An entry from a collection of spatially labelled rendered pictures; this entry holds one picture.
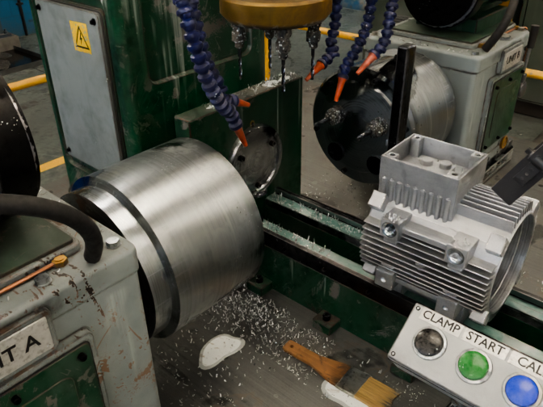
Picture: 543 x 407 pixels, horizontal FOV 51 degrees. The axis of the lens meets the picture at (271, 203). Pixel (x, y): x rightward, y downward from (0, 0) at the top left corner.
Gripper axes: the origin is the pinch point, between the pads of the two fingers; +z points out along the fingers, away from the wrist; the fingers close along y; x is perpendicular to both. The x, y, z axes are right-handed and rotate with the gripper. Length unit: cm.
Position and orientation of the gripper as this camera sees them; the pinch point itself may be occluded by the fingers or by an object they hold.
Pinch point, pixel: (528, 171)
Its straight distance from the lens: 75.0
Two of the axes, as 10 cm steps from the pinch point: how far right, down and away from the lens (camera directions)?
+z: -3.6, 5.7, 7.3
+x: 6.5, 7.2, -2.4
